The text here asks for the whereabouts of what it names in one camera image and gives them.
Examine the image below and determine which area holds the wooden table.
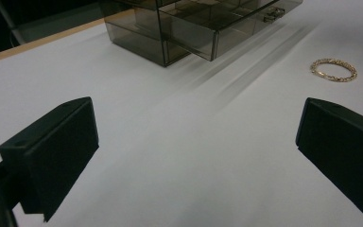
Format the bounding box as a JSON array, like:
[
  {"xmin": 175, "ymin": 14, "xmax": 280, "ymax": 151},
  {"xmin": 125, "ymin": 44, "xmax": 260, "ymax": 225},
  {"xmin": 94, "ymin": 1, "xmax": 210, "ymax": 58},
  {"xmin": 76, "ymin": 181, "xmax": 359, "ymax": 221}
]
[{"xmin": 0, "ymin": 18, "xmax": 106, "ymax": 67}]

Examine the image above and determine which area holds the gold chain bracelet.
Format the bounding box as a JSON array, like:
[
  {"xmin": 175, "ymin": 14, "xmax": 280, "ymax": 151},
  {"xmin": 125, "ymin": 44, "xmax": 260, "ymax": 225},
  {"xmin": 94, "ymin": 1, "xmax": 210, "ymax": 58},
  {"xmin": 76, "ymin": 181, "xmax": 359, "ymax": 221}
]
[{"xmin": 310, "ymin": 58, "xmax": 358, "ymax": 83}]

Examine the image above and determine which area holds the smoky acrylic organizer box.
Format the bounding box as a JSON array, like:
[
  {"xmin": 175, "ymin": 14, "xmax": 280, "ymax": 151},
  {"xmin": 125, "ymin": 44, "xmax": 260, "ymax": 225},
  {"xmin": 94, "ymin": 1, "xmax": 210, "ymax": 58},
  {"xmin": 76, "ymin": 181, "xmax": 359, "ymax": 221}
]
[{"xmin": 99, "ymin": 0, "xmax": 282, "ymax": 68}]

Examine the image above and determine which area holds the smoky acrylic drawer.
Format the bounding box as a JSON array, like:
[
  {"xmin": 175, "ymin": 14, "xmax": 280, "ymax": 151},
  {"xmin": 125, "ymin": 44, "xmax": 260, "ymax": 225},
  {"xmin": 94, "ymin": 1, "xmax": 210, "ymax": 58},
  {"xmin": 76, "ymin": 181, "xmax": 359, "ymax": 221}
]
[{"xmin": 157, "ymin": 0, "xmax": 304, "ymax": 62}]

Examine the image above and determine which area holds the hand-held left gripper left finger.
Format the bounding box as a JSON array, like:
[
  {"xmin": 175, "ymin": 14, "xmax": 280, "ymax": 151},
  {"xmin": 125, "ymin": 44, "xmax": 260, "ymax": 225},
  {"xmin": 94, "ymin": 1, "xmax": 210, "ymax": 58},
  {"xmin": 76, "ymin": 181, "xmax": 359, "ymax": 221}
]
[{"xmin": 0, "ymin": 96, "xmax": 100, "ymax": 222}]

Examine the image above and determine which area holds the grey metal stand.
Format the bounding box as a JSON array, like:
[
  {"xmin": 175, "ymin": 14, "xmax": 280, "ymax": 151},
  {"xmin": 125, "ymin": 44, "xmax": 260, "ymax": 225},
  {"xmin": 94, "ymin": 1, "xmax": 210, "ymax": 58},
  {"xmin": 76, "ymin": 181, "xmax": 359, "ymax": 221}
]
[{"xmin": 0, "ymin": 0, "xmax": 103, "ymax": 45}]

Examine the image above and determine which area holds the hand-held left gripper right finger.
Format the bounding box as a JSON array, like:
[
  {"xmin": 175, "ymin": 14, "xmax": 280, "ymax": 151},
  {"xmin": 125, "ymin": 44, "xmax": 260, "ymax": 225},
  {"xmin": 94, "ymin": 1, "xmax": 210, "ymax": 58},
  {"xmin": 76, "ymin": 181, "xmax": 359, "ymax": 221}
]
[{"xmin": 295, "ymin": 96, "xmax": 363, "ymax": 217}]

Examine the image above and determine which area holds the white board sheet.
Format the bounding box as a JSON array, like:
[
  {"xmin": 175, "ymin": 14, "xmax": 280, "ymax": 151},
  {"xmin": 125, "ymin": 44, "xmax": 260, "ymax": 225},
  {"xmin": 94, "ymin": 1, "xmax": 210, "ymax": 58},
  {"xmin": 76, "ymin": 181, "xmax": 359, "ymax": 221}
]
[{"xmin": 0, "ymin": 0, "xmax": 363, "ymax": 227}]

